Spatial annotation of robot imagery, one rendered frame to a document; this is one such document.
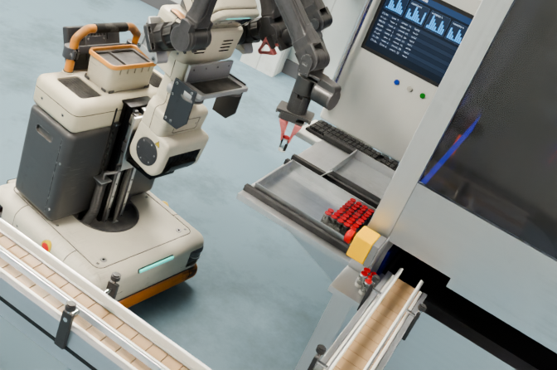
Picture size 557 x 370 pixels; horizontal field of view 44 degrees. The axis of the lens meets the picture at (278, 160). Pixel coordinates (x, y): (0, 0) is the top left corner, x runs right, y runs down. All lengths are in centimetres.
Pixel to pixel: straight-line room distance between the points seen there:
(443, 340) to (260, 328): 120
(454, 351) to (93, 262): 132
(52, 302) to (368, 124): 181
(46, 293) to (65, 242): 119
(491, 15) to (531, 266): 64
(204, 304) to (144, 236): 43
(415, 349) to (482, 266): 34
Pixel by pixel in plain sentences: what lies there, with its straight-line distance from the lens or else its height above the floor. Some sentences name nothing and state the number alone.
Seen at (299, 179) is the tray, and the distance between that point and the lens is 233.
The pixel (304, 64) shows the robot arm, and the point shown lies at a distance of 184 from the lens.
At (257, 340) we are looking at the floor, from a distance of 300.
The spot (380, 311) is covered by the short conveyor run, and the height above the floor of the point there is 93.
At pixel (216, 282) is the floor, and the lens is 319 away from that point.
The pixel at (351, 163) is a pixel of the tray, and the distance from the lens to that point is 258.
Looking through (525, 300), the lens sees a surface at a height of 107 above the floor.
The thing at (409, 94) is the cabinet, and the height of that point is 109.
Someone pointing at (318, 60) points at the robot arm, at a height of 139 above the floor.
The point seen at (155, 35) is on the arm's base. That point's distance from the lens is 218.
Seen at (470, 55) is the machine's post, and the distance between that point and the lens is 175.
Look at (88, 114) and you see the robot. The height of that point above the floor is 77.
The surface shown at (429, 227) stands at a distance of 190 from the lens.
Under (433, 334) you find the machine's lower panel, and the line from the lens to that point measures 204.
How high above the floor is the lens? 196
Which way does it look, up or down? 27 degrees down
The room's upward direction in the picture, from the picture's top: 22 degrees clockwise
